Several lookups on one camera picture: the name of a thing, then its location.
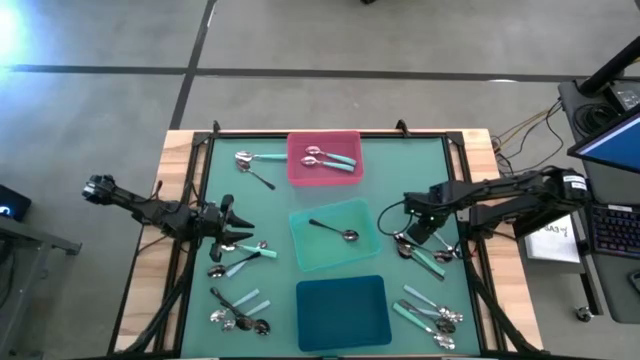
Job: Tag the pink plastic bin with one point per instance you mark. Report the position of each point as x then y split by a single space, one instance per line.
325 178

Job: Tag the computer monitor blue screen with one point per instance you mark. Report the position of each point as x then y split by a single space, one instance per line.
615 145

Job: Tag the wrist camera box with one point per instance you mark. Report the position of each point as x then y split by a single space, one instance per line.
210 220
414 205

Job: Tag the desk caster wheel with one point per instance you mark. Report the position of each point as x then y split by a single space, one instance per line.
584 315

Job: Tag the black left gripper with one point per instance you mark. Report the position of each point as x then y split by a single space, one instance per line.
222 215

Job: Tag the black monitor pole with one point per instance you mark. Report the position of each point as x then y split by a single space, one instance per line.
612 65

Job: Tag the gray metal bench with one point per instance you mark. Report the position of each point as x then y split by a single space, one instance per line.
30 237

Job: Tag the black metal table frame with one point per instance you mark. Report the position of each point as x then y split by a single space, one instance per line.
250 134

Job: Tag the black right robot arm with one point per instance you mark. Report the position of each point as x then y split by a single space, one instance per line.
500 192

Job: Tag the blue plastic bin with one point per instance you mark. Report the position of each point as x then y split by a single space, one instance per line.
342 312

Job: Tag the black computer keyboard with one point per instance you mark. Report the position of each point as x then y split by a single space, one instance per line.
617 230

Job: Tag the white paper sheet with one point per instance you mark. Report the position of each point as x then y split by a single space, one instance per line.
552 242

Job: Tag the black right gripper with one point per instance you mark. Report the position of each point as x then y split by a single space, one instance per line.
437 207

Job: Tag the black device blue light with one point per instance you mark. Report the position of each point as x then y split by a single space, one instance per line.
15 200

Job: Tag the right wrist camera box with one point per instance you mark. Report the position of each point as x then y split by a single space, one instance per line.
414 205

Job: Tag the gray computer desk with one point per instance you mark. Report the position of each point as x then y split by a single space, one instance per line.
615 290

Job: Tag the black table clamp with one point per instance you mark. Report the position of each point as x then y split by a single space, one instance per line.
402 127
216 127

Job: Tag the green table mat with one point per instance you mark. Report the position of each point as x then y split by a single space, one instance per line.
270 220

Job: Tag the black power brick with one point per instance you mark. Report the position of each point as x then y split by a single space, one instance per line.
625 95

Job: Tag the mint green plastic bin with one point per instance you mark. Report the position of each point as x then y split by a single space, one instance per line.
325 255

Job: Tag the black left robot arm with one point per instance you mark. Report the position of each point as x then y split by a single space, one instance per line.
150 210

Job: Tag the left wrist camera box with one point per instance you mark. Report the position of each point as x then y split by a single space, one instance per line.
210 220

